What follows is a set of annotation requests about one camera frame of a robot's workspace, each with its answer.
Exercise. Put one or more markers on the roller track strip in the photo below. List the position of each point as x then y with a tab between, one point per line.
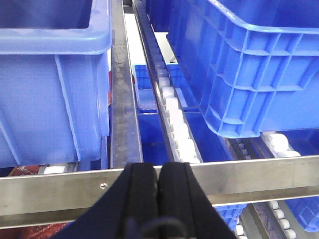
179	141

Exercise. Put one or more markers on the blue bin right front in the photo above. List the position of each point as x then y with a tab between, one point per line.
252	65

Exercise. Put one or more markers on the blue bin left front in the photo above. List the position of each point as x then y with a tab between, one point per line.
54	80

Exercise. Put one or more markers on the blue bin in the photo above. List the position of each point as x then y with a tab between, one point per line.
252	65
54	80

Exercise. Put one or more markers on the steel shelf divider rail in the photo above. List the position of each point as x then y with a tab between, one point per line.
125	145

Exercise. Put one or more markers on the red printed package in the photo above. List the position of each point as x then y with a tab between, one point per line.
28	170

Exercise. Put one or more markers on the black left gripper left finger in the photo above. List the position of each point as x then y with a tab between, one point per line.
132	196

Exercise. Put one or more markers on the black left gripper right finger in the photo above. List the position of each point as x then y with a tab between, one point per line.
181	197

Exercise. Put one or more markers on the blue bin lower shelf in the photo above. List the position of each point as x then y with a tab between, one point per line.
211	147

